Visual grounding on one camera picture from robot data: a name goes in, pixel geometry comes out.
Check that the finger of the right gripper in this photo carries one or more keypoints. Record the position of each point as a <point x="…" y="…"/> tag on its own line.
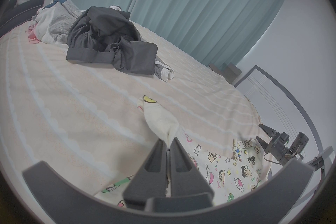
<point x="268" y="132"/>
<point x="265" y="145"/>

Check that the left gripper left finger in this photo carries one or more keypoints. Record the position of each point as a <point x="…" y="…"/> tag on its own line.
<point x="149" y="181"/>

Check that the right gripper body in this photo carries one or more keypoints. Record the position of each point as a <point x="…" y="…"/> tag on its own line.
<point x="279" y="152"/>

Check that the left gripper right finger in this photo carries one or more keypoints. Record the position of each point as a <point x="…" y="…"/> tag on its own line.
<point x="189" y="181"/>

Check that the white printed pyjama top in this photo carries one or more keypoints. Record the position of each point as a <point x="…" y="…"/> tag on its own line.
<point x="223" y="170"/>

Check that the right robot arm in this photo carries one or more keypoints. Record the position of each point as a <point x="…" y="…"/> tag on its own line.
<point x="301" y="140"/>

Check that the grey bedside table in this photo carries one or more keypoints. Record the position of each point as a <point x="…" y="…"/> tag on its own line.
<point x="228" y="72"/>

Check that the bed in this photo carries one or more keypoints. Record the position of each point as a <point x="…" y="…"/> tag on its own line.
<point x="78" y="99"/>

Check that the grey garment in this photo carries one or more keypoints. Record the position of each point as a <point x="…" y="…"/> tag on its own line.
<point x="165" y="73"/>

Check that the black garment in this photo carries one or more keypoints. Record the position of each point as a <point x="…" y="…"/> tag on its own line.
<point x="110" y="36"/>

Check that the white grey blue knit sweater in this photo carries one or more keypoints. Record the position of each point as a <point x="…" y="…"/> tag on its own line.
<point x="55" y="23"/>

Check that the pink garment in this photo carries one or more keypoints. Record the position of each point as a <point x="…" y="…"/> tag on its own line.
<point x="32" y="38"/>

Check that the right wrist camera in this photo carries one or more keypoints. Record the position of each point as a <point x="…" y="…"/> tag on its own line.
<point x="284" y="137"/>

